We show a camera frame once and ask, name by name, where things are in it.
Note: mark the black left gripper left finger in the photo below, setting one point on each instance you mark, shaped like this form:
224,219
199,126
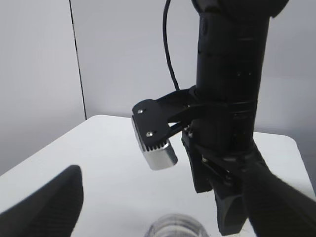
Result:
51,211

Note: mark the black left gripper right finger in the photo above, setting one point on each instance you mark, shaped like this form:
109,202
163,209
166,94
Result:
274,208

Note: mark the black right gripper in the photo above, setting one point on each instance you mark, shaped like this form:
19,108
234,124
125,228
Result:
220,147

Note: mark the peach oolong tea bottle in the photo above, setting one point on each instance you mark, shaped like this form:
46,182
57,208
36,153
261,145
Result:
176,225

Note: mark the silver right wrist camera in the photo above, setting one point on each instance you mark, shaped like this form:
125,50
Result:
155,121

